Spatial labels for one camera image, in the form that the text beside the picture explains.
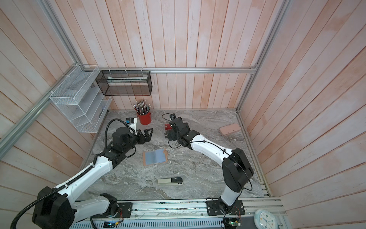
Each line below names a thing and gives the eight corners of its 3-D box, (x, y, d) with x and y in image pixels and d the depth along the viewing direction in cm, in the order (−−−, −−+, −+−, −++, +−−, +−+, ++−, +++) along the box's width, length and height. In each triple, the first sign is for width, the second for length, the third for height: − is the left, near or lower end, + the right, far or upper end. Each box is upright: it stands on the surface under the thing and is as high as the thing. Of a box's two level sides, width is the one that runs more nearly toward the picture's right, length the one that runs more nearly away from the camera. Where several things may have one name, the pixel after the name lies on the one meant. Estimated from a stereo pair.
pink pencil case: (222, 136, 106) (223, 134, 104) (217, 129, 110) (218, 127, 108) (240, 130, 110) (241, 128, 108) (234, 123, 114) (235, 121, 112)
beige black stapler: (158, 185, 84) (157, 182, 79) (159, 180, 85) (158, 177, 81) (183, 185, 84) (183, 182, 79) (183, 180, 85) (183, 177, 81)
